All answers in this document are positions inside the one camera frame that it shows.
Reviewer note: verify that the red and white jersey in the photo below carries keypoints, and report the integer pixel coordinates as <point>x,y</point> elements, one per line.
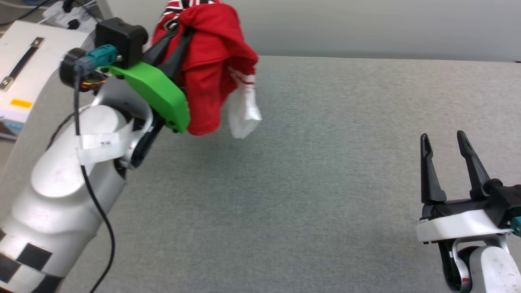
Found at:
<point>211,61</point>

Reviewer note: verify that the white equipment case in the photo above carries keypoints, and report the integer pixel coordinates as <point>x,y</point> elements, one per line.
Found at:
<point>24,53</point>

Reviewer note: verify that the yellow sticker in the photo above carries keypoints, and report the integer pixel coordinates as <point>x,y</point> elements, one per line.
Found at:
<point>21,103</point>

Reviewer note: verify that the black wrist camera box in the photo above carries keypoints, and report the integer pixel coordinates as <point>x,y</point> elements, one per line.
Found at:
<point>504,201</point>
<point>122,38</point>

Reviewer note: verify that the grey device behind case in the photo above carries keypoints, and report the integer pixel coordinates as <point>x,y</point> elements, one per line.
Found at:
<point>77,16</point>

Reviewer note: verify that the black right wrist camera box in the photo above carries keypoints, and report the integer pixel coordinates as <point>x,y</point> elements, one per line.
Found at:
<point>504,201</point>

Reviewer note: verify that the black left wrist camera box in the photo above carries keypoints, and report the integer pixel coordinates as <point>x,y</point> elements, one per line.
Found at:
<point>122,38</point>

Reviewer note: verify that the white paper label tape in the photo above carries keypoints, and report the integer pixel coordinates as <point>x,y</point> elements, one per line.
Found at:
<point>101,144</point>

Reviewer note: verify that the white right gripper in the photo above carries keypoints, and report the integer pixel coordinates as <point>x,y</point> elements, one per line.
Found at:
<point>460,226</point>

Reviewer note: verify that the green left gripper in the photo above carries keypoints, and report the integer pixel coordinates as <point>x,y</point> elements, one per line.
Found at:
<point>163,93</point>

